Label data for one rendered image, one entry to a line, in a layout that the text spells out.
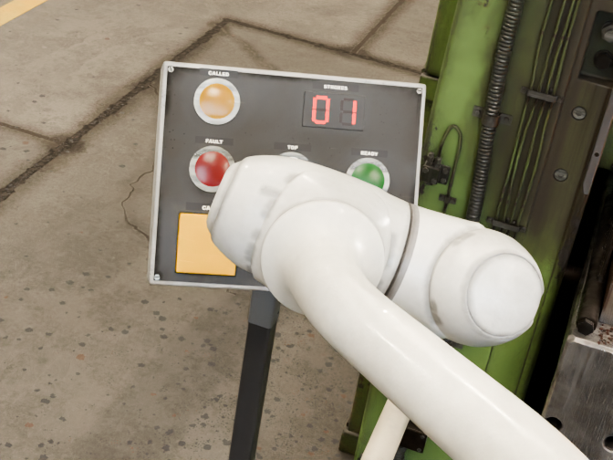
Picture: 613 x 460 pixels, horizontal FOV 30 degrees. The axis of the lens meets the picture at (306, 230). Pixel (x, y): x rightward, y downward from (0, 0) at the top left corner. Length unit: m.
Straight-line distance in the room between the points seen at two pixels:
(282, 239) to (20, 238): 2.40
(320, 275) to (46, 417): 1.88
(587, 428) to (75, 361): 1.51
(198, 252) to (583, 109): 0.59
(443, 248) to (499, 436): 0.27
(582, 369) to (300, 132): 0.51
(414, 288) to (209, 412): 1.79
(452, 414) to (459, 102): 0.97
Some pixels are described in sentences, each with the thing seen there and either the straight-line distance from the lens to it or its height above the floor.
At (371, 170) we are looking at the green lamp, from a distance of 1.47.
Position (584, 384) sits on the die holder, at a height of 0.85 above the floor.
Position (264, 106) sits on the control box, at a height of 1.16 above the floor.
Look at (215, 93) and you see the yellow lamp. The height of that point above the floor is 1.17.
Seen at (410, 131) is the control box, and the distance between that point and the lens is 1.49.
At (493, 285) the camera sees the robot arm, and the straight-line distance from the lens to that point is 0.95.
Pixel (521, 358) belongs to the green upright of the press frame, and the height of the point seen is 0.72.
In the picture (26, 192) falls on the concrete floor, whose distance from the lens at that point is 3.50.
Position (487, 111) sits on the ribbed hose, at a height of 1.12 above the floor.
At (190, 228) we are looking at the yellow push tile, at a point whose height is 1.03.
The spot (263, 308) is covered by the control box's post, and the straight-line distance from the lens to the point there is 1.65.
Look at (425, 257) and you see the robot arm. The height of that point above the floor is 1.28.
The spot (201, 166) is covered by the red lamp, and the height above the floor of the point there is 1.09.
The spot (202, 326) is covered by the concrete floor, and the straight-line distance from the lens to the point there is 2.99.
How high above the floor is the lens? 1.79
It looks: 31 degrees down
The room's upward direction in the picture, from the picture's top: 10 degrees clockwise
